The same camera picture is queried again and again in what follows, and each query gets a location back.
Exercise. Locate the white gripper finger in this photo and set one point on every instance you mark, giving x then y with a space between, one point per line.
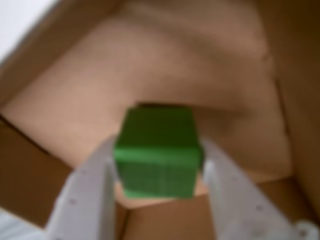
87 200
235 205

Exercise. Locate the green cube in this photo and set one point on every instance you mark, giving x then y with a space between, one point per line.
157 152

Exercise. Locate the brown cardboard box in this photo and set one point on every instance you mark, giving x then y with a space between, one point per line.
175 62

